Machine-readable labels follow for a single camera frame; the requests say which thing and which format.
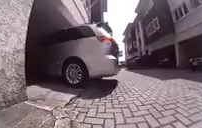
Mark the silver minivan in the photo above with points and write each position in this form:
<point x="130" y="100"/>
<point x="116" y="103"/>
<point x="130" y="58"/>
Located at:
<point x="89" y="53"/>

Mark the dark car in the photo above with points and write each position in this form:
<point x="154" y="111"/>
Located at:
<point x="140" y="62"/>

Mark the grey brick paved road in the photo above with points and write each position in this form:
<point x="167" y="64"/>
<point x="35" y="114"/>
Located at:
<point x="145" y="100"/>

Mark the pale concrete slab ground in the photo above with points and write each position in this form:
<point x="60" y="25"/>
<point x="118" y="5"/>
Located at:
<point x="45" y="96"/>

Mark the row of grey buildings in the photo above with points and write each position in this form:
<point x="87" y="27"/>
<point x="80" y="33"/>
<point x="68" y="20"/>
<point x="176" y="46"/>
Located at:
<point x="175" y="30"/>

